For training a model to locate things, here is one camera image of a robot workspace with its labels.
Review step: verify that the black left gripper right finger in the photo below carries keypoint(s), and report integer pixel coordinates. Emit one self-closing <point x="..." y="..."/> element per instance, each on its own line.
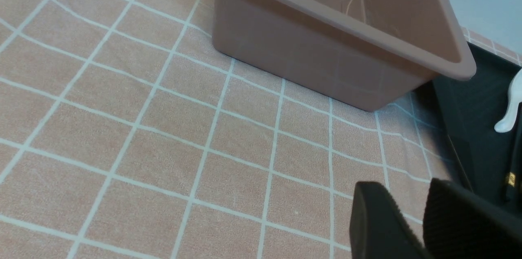
<point x="458" y="224"/>

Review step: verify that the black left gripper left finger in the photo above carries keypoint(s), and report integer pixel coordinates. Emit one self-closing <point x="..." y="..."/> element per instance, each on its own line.
<point x="378" y="230"/>

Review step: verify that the black chopstick gold band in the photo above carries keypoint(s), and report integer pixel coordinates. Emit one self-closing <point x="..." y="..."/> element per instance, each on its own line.
<point x="512" y="178"/>

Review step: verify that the white ceramic spoon far left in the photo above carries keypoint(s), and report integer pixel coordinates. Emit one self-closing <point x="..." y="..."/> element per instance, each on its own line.
<point x="514" y="94"/>

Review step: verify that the black plastic tray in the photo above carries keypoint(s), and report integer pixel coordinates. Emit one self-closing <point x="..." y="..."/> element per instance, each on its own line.
<point x="470" y="109"/>

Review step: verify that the pink plastic bin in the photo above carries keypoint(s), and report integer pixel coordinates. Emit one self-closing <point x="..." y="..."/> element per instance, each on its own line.
<point x="366" y="53"/>

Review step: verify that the pink checkered tablecloth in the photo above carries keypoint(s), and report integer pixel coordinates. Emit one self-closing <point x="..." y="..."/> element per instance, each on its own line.
<point x="125" y="134"/>

